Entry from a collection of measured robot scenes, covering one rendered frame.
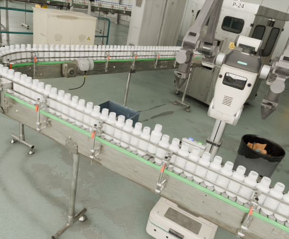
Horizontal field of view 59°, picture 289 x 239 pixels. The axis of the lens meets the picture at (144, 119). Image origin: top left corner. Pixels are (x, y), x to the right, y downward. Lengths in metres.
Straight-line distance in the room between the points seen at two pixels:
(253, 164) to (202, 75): 2.75
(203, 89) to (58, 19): 3.08
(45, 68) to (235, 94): 1.95
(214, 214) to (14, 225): 1.61
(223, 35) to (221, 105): 3.25
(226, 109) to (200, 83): 3.44
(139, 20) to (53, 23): 2.75
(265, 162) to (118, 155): 1.74
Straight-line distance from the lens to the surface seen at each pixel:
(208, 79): 5.15
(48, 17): 5.35
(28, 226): 2.41
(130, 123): 1.45
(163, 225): 2.21
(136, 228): 2.43
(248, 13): 4.84
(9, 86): 2.05
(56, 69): 2.98
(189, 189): 1.42
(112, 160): 1.58
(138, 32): 7.40
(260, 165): 2.88
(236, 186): 1.37
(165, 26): 8.08
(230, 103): 1.82
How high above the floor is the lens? 1.82
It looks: 26 degrees down
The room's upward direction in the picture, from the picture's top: 12 degrees clockwise
